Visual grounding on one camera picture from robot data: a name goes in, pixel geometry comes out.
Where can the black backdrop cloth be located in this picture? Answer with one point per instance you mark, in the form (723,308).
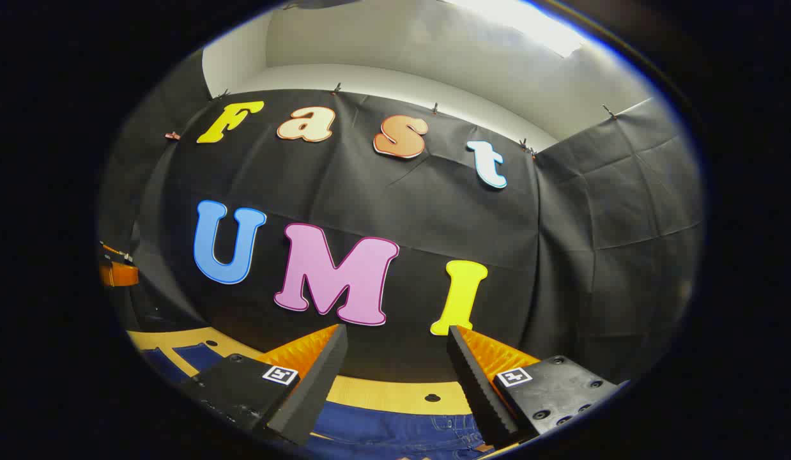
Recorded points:
(434,230)

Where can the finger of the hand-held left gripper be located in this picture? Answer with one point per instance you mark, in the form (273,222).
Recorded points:
(117,275)

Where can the blue denim jeans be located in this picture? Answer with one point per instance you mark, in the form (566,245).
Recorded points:
(383,429)

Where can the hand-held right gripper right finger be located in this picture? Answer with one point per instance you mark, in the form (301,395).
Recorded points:
(475,390)

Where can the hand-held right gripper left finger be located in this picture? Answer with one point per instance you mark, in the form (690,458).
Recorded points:
(319,383)

